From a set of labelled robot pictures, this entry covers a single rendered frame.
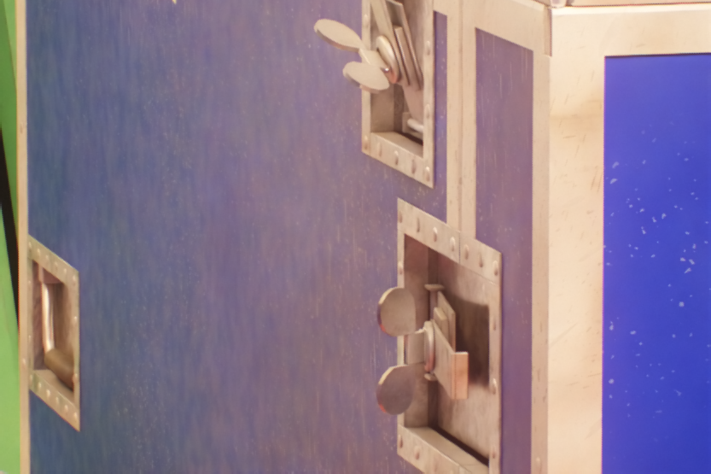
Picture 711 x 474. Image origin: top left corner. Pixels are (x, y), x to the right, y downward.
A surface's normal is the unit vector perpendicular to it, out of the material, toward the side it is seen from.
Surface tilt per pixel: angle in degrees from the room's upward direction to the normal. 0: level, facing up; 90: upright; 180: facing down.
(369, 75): 30
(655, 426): 90
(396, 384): 90
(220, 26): 90
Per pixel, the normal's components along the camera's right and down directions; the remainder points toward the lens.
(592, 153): 0.26, 0.15
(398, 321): 0.70, 0.11
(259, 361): -0.96, 0.04
